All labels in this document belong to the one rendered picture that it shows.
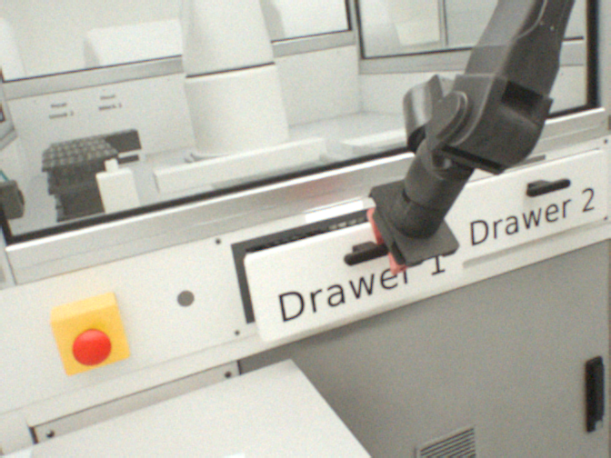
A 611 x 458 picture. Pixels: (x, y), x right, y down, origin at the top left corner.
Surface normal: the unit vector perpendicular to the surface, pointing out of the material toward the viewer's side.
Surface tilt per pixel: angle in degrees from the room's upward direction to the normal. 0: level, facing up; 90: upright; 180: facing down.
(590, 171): 90
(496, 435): 90
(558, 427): 90
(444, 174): 44
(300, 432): 0
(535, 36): 90
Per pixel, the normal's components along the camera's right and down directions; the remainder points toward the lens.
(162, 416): -0.15, -0.94
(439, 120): -0.90, -0.24
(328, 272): 0.36, 0.22
